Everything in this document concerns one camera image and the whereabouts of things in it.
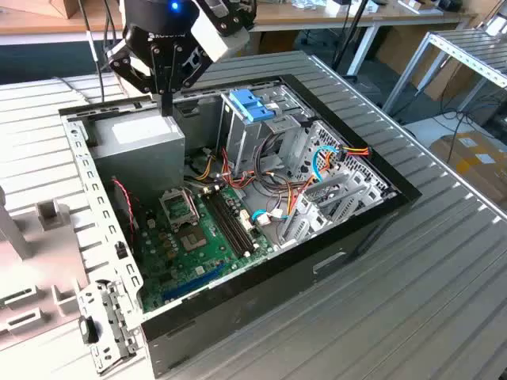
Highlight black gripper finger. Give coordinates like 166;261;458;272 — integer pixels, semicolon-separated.
107;42;168;117
166;42;212;117

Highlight red yellow power wire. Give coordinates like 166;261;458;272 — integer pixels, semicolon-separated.
326;144;374;175

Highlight metal disk bay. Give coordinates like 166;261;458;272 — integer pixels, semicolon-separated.
276;169;399;250

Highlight blue drive latch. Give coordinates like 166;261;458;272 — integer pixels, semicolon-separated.
228;89;277;124

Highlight brown cardboard box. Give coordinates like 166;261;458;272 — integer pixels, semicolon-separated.
0;0;86;20

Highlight grey power supply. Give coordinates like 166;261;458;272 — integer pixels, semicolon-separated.
90;107;187;207

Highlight grey drive cage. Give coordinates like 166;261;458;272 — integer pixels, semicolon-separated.
216;89;316;179

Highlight wooden desk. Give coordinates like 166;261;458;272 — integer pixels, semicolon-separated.
0;7;128;47
249;0;480;80

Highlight metal socket cover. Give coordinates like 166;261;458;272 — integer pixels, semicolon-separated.
158;188;200;234

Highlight black RAM slot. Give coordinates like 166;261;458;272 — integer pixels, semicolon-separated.
216;186;255;255
204;188;242;258
208;188;246;257
212;187;250;257

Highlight white board connector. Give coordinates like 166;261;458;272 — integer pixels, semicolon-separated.
238;208;255;234

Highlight CPU socket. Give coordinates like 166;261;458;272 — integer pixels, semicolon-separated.
176;224;210;255

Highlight green motherboard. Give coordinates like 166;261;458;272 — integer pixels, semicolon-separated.
136;184;274;316

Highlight blue expansion slot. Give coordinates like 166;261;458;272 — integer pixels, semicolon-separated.
160;263;227;304

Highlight grey parts rack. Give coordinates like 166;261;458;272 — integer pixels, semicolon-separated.
0;185;96;353

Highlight brown cardboard sheet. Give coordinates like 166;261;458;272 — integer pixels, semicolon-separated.
375;25;476;102

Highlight black PC case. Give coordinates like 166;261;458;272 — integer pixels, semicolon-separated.
58;73;423;379

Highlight black slot latch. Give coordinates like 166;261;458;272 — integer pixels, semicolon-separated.
78;315;100;345

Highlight metal slat side table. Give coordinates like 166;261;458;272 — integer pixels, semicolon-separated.
382;29;507;116

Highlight large taped cardboard box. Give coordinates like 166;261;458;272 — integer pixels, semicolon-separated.
429;132;507;211

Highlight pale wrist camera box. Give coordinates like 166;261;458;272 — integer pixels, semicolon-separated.
189;10;251;63

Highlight dark cable with white plug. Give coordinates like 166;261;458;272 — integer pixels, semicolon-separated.
77;0;110;104

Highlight yellow black wire bundle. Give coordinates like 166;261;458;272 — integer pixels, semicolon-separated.
189;146;218;182

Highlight orange red wire bundle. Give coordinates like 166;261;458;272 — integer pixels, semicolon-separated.
219;148;318;217

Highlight blue data wire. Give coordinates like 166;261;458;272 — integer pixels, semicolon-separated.
311;145;342;184
251;207;287;229

